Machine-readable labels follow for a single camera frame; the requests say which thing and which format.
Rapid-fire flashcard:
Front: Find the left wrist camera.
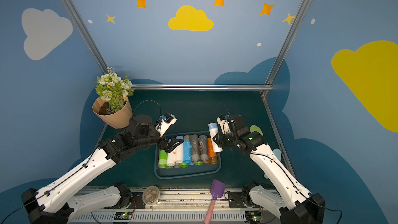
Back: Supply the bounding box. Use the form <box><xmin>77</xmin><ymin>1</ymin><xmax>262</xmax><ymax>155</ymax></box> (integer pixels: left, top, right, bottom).
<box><xmin>155</xmin><ymin>113</ymin><xmax>177</xmax><ymax>137</ymax></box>

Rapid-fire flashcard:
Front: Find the grey trash bag roll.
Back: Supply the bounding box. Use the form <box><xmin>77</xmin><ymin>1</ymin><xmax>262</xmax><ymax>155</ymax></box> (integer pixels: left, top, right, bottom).
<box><xmin>190</xmin><ymin>134</ymin><xmax>200</xmax><ymax>163</ymax></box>
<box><xmin>199</xmin><ymin>135</ymin><xmax>209</xmax><ymax>164</ymax></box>

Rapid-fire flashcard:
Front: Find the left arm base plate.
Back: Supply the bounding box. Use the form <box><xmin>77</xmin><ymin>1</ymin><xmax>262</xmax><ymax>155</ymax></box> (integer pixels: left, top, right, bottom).
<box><xmin>117</xmin><ymin>192</ymin><xmax>146</xmax><ymax>209</ymax></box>

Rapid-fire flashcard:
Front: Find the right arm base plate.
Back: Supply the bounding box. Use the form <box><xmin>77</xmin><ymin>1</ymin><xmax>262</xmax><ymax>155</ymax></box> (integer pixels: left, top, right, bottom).
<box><xmin>226</xmin><ymin>191</ymin><xmax>255</xmax><ymax>208</ymax></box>

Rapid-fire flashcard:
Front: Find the right controller board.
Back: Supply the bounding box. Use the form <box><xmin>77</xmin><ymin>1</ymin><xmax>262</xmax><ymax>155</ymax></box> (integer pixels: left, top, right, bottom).
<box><xmin>245</xmin><ymin>212</ymin><xmax>263</xmax><ymax>224</ymax></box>

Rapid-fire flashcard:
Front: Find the light blue toy spade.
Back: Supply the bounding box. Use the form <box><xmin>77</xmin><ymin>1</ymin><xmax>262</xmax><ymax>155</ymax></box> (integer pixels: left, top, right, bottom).
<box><xmin>273</xmin><ymin>148</ymin><xmax>282</xmax><ymax>161</ymax></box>

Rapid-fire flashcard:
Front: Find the purple toy shovel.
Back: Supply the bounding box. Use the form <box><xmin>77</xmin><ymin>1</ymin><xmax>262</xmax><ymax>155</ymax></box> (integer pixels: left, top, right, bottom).
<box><xmin>204</xmin><ymin>179</ymin><xmax>226</xmax><ymax>224</ymax></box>

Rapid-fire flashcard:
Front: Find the green toy trowel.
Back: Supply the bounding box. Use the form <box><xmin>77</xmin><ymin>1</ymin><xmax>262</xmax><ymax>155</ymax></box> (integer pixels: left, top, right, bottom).
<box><xmin>249</xmin><ymin>125</ymin><xmax>263</xmax><ymax>136</ymax></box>

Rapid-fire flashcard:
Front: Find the dark teal storage box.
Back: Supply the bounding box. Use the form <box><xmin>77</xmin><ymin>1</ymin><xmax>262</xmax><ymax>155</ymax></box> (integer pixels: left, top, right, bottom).
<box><xmin>154</xmin><ymin>146</ymin><xmax>222</xmax><ymax>179</ymax></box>

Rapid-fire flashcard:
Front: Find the controller board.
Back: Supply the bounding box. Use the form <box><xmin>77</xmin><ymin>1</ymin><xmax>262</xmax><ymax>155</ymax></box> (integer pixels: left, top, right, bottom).
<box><xmin>245</xmin><ymin>212</ymin><xmax>263</xmax><ymax>224</ymax></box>
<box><xmin>114</xmin><ymin>212</ymin><xmax>133</xmax><ymax>221</ymax></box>

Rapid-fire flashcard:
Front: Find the orange trash bag roll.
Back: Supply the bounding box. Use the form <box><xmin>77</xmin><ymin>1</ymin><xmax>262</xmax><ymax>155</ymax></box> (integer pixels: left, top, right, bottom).
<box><xmin>207</xmin><ymin>138</ymin><xmax>218</xmax><ymax>164</ymax></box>

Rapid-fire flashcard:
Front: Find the left controller board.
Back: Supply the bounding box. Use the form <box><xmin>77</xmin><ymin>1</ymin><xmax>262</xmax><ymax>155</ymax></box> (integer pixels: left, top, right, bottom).
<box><xmin>114</xmin><ymin>212</ymin><xmax>133</xmax><ymax>221</ymax></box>

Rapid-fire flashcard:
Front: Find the blue trash bag roll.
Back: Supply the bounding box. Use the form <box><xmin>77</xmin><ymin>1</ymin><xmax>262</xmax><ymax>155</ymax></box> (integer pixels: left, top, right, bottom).
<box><xmin>183</xmin><ymin>135</ymin><xmax>192</xmax><ymax>165</ymax></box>

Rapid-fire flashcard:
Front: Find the white trash bag roll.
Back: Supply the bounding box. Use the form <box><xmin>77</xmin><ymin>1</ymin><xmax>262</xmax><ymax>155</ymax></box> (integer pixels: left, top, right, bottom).
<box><xmin>175</xmin><ymin>135</ymin><xmax>184</xmax><ymax>165</ymax></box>
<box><xmin>166</xmin><ymin>152</ymin><xmax>175</xmax><ymax>167</ymax></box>

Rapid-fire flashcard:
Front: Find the flower pot with plant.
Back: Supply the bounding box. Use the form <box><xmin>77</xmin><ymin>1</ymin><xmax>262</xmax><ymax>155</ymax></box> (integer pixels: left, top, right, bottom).
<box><xmin>92</xmin><ymin>67</ymin><xmax>134</xmax><ymax>129</ymax></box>

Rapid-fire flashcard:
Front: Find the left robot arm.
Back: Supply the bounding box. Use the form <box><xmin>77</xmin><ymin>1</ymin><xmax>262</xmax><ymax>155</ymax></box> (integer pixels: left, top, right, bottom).
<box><xmin>21</xmin><ymin>113</ymin><xmax>183</xmax><ymax>224</ymax></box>

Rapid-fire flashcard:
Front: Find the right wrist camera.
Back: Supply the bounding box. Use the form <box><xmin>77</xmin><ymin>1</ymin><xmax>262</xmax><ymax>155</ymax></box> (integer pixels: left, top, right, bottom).
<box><xmin>217</xmin><ymin>114</ymin><xmax>231</xmax><ymax>134</ymax></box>

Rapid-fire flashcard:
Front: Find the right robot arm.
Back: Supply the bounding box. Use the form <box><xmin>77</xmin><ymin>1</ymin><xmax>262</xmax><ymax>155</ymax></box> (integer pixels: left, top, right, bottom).
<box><xmin>208</xmin><ymin>115</ymin><xmax>325</xmax><ymax>224</ymax></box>

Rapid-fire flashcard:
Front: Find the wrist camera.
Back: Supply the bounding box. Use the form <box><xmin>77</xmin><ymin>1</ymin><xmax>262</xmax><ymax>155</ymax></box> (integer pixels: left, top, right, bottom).
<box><xmin>155</xmin><ymin>113</ymin><xmax>177</xmax><ymax>137</ymax></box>
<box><xmin>217</xmin><ymin>114</ymin><xmax>231</xmax><ymax>134</ymax></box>

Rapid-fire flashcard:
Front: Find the clear plastic lidded cup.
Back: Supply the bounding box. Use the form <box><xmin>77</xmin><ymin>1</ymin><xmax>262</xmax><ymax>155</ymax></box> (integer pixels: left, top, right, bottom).
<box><xmin>142</xmin><ymin>186</ymin><xmax>160</xmax><ymax>205</ymax></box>

